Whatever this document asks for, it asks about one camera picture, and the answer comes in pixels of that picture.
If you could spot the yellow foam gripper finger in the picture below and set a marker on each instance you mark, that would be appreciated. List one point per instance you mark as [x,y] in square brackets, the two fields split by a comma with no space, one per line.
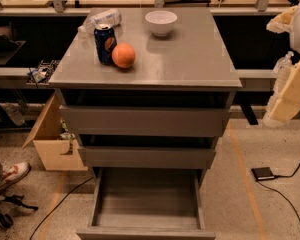
[282,22]
[284,104]

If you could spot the grey bottom drawer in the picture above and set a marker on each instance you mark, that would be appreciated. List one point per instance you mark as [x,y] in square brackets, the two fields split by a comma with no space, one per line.
[146,204]

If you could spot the grey drawer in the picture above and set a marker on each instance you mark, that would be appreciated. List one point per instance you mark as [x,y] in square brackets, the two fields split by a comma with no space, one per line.
[146,151]
[146,204]
[145,112]

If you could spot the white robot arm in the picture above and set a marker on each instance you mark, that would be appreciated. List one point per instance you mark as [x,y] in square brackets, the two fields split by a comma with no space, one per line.
[294,37]

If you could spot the grey drawer cabinet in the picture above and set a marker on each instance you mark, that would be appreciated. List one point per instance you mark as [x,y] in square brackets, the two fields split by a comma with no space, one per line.
[192,57]

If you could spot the grey middle drawer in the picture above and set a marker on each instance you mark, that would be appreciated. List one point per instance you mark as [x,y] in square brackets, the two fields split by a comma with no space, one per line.
[146,151]

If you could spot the grey top drawer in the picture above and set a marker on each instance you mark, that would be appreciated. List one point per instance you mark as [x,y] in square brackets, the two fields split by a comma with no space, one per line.
[145,112]

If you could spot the clear sanitizer pump bottle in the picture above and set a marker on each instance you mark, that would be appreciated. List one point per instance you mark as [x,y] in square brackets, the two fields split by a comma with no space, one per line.
[283,65]

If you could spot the black foot pedal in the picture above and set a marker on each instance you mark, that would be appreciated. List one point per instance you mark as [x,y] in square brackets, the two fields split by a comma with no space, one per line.
[262,174]

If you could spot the white bowl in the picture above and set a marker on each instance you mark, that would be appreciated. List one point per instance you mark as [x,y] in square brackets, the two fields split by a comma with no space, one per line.
[160,22]

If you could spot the orange fruit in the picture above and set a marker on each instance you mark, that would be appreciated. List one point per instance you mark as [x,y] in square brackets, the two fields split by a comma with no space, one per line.
[123,55]

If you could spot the blue soda can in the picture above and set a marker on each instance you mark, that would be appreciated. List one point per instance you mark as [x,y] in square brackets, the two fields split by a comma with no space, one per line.
[105,40]

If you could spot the clear plastic water bottle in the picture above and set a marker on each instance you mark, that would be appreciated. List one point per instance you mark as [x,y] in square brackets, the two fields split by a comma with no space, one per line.
[111,17]

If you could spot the cardboard box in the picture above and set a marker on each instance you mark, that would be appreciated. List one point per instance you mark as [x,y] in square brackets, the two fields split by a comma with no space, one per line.
[55,152]

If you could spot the white red sneaker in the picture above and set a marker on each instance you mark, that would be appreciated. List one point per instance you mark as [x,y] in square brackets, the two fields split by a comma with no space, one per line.
[13,174]

